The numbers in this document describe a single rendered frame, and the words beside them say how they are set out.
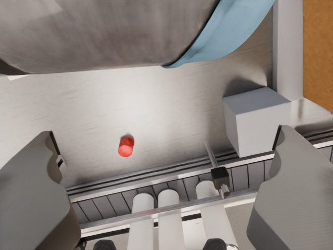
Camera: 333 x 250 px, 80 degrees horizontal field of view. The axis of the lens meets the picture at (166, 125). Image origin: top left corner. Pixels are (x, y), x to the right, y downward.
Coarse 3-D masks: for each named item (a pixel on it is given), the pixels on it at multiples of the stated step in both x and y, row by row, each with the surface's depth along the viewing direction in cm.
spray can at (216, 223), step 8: (200, 184) 47; (208, 184) 46; (200, 192) 45; (208, 192) 44; (216, 192) 45; (200, 208) 43; (208, 208) 41; (216, 208) 40; (208, 216) 40; (216, 216) 39; (224, 216) 39; (208, 224) 38; (216, 224) 37; (224, 224) 37; (208, 232) 37; (216, 232) 36; (224, 232) 36; (232, 232) 37; (224, 240) 35; (232, 240) 35; (232, 248) 34
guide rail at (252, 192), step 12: (240, 192) 40; (252, 192) 39; (180, 204) 41; (192, 204) 40; (204, 204) 40; (216, 204) 40; (120, 216) 42; (132, 216) 42; (144, 216) 41; (156, 216) 41; (84, 228) 42; (96, 228) 42
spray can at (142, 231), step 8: (144, 192) 49; (136, 200) 47; (144, 200) 46; (152, 200) 48; (136, 208) 45; (144, 208) 45; (152, 208) 46; (136, 224) 41; (144, 224) 41; (152, 224) 43; (136, 232) 40; (144, 232) 40; (152, 232) 41; (128, 240) 40; (136, 240) 38; (144, 240) 38; (152, 240) 40; (128, 248) 38; (136, 248) 37; (144, 248) 37; (152, 248) 38
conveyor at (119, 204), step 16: (272, 160) 46; (192, 176) 47; (208, 176) 47; (240, 176) 48; (256, 176) 48; (128, 192) 49; (192, 192) 50; (80, 208) 51; (96, 208) 51; (112, 208) 51; (128, 208) 51
